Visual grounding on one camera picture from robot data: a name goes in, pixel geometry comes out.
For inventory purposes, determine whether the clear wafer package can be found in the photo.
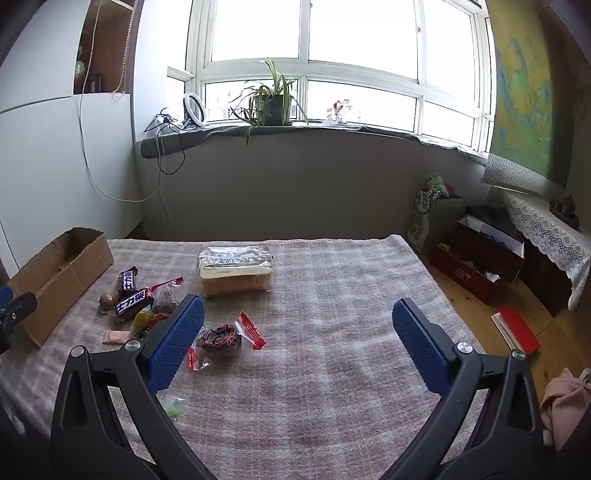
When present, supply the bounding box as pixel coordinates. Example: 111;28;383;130
198;246;274;298

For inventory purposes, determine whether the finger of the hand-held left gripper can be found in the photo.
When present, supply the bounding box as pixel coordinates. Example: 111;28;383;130
0;284;38;354

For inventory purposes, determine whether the pink bead cord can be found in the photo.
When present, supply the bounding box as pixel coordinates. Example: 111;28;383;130
113;0;139;97

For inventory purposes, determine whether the pink cloth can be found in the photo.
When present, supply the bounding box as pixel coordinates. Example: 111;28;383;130
540;367;591;448

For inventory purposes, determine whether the white cable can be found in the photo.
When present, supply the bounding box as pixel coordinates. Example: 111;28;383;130
78;0;161;202

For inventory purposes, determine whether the white lace cloth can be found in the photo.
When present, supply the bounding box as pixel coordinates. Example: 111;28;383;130
501;189;591;310

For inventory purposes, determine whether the wall map scroll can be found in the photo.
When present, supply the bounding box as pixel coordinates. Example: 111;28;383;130
480;0;573;192

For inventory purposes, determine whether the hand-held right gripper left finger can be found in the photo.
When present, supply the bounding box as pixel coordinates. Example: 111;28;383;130
50;294;218;480

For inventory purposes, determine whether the white ring light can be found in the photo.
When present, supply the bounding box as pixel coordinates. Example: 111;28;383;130
182;92;207;127

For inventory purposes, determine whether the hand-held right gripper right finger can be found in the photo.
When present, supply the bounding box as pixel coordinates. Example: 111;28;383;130
383;298;546;480

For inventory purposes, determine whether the green gift bag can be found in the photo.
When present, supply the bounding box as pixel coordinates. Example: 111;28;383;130
406;187;467;254

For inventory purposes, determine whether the brown chocolate bar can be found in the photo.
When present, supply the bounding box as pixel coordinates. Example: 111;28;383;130
117;267;139;296
113;288;155;322

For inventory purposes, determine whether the black cable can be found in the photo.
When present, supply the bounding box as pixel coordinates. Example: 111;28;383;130
145;108;185;176

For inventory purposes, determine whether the wooden shelf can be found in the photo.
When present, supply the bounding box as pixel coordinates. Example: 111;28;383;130
74;0;139;95

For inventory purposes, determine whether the red clear snack packet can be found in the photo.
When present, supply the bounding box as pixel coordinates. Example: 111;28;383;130
187;312;267;371
151;277;184;315

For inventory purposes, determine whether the red open box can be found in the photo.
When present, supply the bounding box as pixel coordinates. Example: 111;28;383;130
429;215;527;306

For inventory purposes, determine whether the yellow jelly cup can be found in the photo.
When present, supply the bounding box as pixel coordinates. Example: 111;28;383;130
130;310;155;335

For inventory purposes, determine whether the dark ornament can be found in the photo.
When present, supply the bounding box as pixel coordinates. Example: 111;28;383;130
549;195;581;229

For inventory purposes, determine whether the brown cardboard box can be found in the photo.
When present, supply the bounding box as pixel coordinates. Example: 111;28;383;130
7;226;115;348

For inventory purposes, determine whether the white framed window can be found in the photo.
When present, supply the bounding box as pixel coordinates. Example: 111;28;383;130
166;0;497;155

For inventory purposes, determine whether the potted plant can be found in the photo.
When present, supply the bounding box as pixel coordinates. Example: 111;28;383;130
229;58;309;146

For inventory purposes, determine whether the red book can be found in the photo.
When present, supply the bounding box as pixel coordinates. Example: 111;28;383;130
490;308;542;356

